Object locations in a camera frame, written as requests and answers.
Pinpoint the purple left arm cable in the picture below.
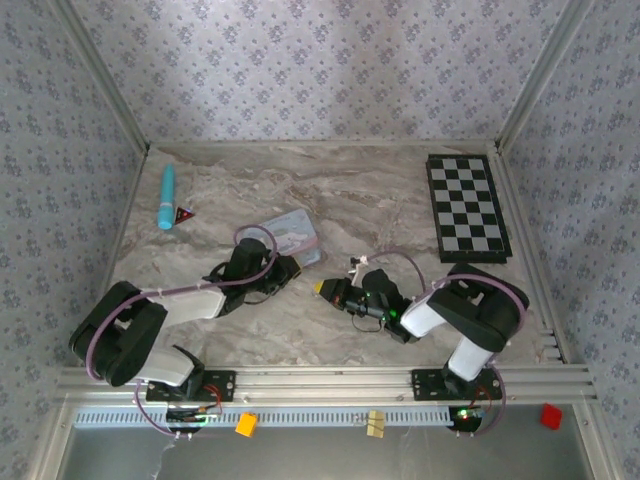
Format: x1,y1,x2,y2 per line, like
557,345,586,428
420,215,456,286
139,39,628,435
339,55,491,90
84,223,279,441

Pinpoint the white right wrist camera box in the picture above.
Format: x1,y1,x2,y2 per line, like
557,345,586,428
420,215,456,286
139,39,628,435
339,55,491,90
348,253,370,287

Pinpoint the teal toy microphone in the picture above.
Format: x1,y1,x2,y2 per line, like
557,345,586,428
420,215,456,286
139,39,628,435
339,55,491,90
156,163,177,231

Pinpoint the red toy block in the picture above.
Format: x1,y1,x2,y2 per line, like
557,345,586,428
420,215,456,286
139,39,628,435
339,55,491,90
539,402,564,431

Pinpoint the thin black wire loop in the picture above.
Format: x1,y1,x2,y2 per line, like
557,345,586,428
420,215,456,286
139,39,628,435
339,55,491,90
352,309,386,334

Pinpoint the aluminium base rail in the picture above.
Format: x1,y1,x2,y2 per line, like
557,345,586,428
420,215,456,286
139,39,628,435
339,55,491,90
54,364,599,406

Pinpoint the black grey chessboard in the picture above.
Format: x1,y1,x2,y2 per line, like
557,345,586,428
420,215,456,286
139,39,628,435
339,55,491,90
426,153,514,266

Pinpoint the blue cartoon tin box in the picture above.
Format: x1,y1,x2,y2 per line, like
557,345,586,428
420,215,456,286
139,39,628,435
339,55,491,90
254,208,322,269

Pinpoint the orange toy block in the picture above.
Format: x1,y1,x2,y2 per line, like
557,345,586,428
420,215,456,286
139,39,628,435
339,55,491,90
235,411,260,439

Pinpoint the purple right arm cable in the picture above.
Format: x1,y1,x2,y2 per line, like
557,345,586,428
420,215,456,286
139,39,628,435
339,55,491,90
362,248,531,440

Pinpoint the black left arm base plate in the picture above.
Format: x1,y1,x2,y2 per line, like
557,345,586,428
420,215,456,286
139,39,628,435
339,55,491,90
145,369,237,403

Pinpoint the grey slotted cable duct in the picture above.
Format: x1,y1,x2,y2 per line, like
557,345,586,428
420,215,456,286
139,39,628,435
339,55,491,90
73,407,454,429

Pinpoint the aluminium frame post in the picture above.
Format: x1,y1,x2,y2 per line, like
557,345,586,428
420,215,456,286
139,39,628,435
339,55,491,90
494,0,596,151
49,0,151,154

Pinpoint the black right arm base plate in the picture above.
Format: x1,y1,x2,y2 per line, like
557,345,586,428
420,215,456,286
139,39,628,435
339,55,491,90
410,368,503,403

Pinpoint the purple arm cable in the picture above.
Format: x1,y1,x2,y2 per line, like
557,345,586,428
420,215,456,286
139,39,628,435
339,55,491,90
84,223,279,441
362,248,531,440

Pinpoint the grey metal shelf panel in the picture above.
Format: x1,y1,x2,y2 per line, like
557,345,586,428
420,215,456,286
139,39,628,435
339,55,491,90
59,425,596,480

